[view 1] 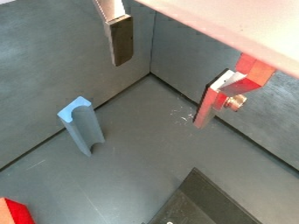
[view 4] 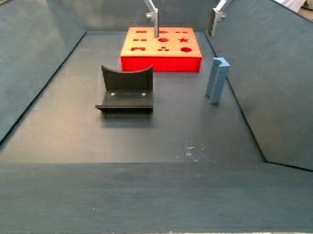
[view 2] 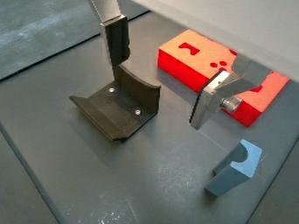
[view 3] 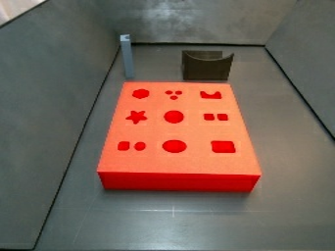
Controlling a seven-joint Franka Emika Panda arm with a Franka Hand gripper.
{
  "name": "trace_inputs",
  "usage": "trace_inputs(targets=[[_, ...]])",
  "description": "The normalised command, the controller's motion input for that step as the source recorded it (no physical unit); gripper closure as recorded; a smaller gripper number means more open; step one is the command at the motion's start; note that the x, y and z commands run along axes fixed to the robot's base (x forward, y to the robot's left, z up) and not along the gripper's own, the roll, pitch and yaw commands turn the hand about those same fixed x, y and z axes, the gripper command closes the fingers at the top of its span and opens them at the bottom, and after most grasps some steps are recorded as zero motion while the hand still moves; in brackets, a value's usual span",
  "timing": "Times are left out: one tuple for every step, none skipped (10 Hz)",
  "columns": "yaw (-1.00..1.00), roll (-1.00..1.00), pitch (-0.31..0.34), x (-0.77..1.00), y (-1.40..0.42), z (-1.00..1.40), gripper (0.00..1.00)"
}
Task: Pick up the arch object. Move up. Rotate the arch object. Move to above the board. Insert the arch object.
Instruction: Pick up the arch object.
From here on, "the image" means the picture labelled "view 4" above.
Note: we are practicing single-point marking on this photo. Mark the blue arch block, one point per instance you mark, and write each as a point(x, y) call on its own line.
point(217, 78)

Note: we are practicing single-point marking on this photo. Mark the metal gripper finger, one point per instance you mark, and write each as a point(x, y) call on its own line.
point(153, 15)
point(217, 15)

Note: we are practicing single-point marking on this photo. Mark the red shape sorter board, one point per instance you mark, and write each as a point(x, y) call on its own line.
point(173, 52)

